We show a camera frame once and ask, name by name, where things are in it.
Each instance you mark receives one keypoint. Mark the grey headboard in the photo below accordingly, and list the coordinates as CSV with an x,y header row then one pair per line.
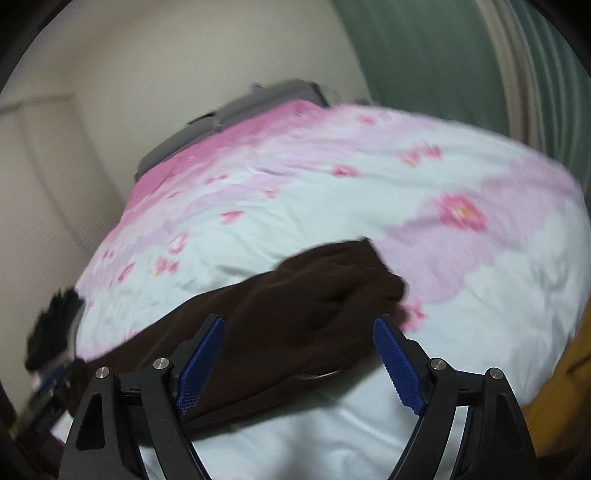
x,y
231,110

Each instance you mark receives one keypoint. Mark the pink floral bed blanket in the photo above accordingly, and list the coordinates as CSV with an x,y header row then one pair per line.
x,y
323,194

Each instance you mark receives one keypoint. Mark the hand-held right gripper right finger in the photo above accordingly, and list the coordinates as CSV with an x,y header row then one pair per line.
x,y
400,364

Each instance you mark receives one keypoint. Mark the yellow cloth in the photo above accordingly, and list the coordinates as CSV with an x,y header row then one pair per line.
x,y
565,392

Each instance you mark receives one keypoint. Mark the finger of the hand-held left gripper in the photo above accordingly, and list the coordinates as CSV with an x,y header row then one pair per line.
x,y
53,323

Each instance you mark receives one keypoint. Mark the dark brown pants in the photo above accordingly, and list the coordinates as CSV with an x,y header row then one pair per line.
x,y
295,318

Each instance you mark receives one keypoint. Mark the green curtain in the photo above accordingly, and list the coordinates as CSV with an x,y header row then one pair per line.
x,y
443,55

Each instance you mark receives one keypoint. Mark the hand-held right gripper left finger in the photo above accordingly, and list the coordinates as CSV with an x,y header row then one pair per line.
x,y
199,364

